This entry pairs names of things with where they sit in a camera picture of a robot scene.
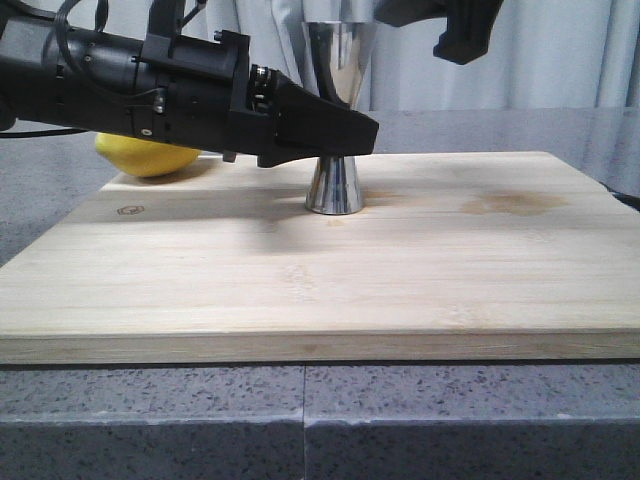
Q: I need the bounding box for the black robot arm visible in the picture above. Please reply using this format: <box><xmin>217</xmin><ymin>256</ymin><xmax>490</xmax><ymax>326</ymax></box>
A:
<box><xmin>1</xmin><ymin>1</ymin><xmax>378</xmax><ymax>168</ymax></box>

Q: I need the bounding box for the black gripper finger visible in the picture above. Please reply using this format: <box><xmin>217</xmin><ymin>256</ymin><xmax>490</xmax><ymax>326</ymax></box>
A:
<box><xmin>374</xmin><ymin>0</ymin><xmax>447</xmax><ymax>26</ymax></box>
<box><xmin>433</xmin><ymin>0</ymin><xmax>503</xmax><ymax>65</ymax></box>

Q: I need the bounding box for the yellow lemon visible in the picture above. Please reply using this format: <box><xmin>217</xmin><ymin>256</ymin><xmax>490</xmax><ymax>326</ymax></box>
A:
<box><xmin>95</xmin><ymin>133</ymin><xmax>201</xmax><ymax>177</ymax></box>

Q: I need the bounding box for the steel double jigger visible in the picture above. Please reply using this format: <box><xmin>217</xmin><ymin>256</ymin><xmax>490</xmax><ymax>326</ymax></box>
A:
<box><xmin>304</xmin><ymin>21</ymin><xmax>377</xmax><ymax>215</ymax></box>

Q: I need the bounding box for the grey curtain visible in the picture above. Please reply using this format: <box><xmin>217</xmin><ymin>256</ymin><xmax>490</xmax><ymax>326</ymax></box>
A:
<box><xmin>0</xmin><ymin>0</ymin><xmax>640</xmax><ymax>114</ymax></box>

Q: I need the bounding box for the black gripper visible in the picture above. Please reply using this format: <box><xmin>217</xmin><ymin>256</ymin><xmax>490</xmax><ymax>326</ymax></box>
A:
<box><xmin>131</xmin><ymin>30</ymin><xmax>379</xmax><ymax>168</ymax></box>

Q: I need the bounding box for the wooden cutting board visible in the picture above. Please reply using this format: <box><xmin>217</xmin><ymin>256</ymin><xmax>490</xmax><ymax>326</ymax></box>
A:
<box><xmin>1</xmin><ymin>152</ymin><xmax>639</xmax><ymax>364</ymax></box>

